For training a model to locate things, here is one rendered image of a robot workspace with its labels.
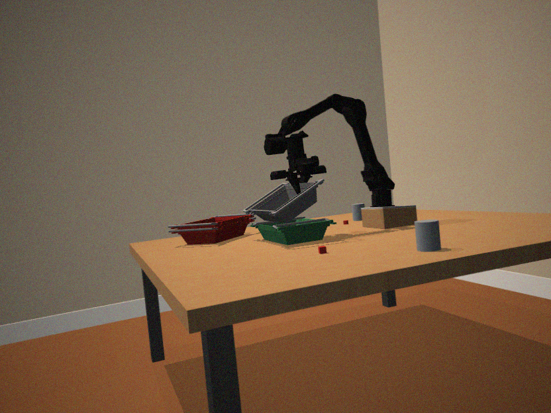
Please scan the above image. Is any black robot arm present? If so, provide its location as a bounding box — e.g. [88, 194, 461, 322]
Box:
[264, 93, 395, 207]

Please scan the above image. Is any grey cylinder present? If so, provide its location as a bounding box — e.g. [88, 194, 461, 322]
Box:
[352, 203, 365, 221]
[414, 220, 442, 252]

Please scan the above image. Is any green plastic tray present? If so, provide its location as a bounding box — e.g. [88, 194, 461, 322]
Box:
[250, 220, 336, 245]

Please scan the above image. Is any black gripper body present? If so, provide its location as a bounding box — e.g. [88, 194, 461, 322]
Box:
[270, 151, 326, 180]

